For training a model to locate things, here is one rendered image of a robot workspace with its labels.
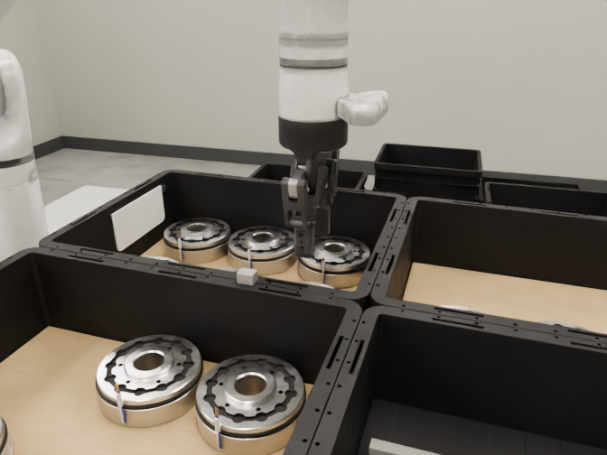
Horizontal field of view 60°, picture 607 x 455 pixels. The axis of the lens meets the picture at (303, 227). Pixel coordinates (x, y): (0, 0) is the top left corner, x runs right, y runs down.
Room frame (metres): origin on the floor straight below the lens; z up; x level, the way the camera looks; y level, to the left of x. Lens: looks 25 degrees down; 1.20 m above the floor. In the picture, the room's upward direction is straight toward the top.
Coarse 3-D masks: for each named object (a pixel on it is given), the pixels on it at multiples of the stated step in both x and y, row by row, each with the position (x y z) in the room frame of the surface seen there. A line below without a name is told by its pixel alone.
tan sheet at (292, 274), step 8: (160, 240) 0.76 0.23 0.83; (152, 248) 0.73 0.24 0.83; (160, 248) 0.73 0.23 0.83; (144, 256) 0.71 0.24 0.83; (224, 256) 0.71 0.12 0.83; (200, 264) 0.68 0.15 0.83; (208, 264) 0.68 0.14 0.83; (216, 264) 0.68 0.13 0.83; (224, 264) 0.68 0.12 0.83; (296, 264) 0.68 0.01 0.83; (288, 272) 0.66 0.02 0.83; (296, 272) 0.66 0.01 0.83; (288, 280) 0.64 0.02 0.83; (296, 280) 0.64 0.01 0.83; (304, 280) 0.64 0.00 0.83; (344, 288) 0.62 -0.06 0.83; (352, 288) 0.62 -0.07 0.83
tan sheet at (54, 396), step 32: (32, 352) 0.48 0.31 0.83; (64, 352) 0.48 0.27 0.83; (96, 352) 0.48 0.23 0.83; (0, 384) 0.43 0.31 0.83; (32, 384) 0.43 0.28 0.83; (64, 384) 0.43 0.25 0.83; (32, 416) 0.38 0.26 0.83; (64, 416) 0.38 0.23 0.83; (96, 416) 0.38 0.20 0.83; (192, 416) 0.38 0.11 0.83; (32, 448) 0.34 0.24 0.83; (64, 448) 0.34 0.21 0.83; (96, 448) 0.34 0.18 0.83; (128, 448) 0.34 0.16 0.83; (160, 448) 0.34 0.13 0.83; (192, 448) 0.34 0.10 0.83
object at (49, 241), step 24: (360, 192) 0.72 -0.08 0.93; (384, 192) 0.72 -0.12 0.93; (96, 216) 0.64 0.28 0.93; (48, 240) 0.56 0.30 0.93; (384, 240) 0.56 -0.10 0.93; (144, 264) 0.50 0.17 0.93; (168, 264) 0.50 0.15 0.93; (288, 288) 0.45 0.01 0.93; (312, 288) 0.45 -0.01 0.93; (360, 288) 0.45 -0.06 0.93
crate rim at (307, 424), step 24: (0, 264) 0.50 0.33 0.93; (96, 264) 0.50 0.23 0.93; (120, 264) 0.50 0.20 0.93; (216, 288) 0.46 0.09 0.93; (240, 288) 0.45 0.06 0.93; (264, 288) 0.45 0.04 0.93; (360, 312) 0.41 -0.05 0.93; (336, 336) 0.37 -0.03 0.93; (336, 360) 0.34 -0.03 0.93; (312, 408) 0.29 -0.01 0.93; (312, 432) 0.26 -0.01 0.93
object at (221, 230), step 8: (176, 224) 0.76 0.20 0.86; (184, 224) 0.76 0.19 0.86; (216, 224) 0.76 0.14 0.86; (224, 224) 0.76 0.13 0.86; (168, 232) 0.73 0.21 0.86; (176, 232) 0.73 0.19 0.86; (216, 232) 0.73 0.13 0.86; (224, 232) 0.73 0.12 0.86; (168, 240) 0.70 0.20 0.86; (176, 240) 0.70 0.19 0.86; (184, 240) 0.70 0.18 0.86; (192, 240) 0.70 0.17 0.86; (200, 240) 0.70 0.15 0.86; (208, 240) 0.71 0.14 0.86; (216, 240) 0.70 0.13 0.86
